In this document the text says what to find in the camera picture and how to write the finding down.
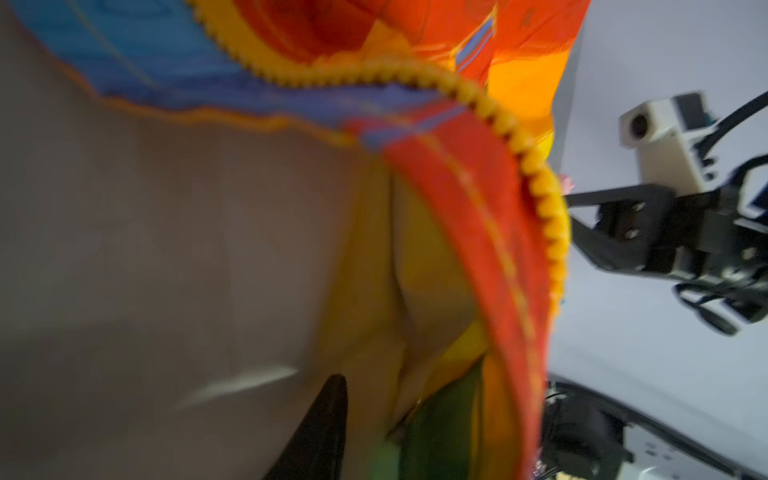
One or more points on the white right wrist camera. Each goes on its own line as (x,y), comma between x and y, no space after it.
(663,135)

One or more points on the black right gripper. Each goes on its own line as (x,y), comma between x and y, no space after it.
(721,255)

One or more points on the multicolour patchwork jacket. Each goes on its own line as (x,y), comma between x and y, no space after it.
(210,207)

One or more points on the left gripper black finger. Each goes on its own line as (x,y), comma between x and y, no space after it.
(316,449)

